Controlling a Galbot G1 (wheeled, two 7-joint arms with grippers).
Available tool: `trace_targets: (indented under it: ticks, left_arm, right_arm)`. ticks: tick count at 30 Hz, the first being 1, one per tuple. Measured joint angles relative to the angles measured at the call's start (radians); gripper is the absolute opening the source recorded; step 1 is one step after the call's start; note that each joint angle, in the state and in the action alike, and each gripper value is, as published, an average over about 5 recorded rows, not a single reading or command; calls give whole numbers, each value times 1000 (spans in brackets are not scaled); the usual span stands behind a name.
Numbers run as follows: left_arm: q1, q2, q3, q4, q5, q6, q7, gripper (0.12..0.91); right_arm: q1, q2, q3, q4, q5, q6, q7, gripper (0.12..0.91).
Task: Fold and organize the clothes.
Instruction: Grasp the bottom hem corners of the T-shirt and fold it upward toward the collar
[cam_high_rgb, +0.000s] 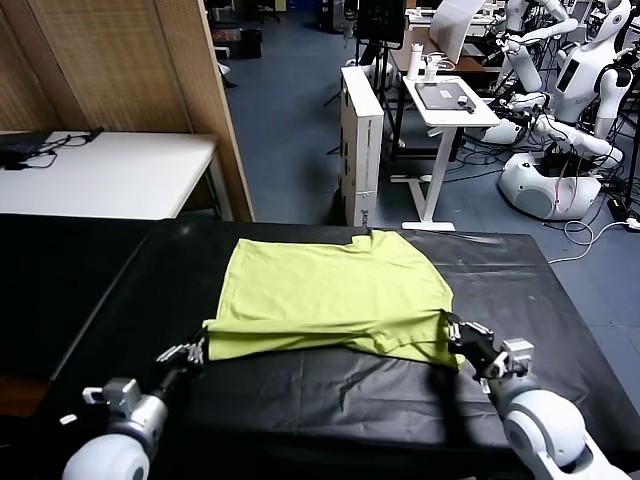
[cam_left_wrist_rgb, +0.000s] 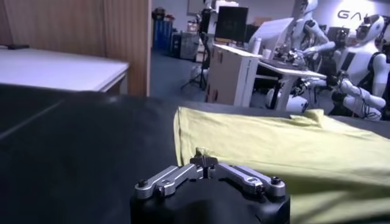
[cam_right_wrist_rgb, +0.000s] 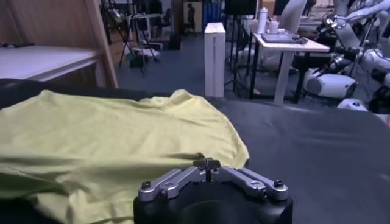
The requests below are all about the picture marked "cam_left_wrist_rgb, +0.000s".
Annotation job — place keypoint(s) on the white humanoid robot with base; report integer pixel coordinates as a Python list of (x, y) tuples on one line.
[(362, 61)]

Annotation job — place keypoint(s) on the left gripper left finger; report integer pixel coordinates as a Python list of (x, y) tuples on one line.
[(170, 179)]

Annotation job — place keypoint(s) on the tall white cardboard box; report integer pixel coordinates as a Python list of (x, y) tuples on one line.
[(231, 76)]

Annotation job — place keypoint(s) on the yellow-green t-shirt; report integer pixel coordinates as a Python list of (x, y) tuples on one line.
[(274, 146)]

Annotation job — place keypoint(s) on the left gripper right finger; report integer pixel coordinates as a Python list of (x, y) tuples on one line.
[(246, 179)]

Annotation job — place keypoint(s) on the wooden partition screen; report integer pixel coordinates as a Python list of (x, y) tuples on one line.
[(76, 27)]

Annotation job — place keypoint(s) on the black monitor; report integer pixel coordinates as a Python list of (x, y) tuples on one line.
[(231, 24)]

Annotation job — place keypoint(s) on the white water bottle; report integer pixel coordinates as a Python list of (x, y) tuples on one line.
[(256, 45)]

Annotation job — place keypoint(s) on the black plastic table cover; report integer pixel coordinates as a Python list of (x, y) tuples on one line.
[(91, 146)]

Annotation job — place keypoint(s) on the white height-adjustable desk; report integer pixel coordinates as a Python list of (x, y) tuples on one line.
[(289, 73)]

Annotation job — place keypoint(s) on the white table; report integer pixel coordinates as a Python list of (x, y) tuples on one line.
[(61, 70)]

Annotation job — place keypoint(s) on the flat black device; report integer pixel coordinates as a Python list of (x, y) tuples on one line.
[(18, 46)]

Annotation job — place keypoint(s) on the small white cup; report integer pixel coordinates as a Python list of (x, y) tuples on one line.
[(267, 53)]

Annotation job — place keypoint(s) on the white curved panel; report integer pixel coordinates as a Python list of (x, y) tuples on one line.
[(271, 33)]

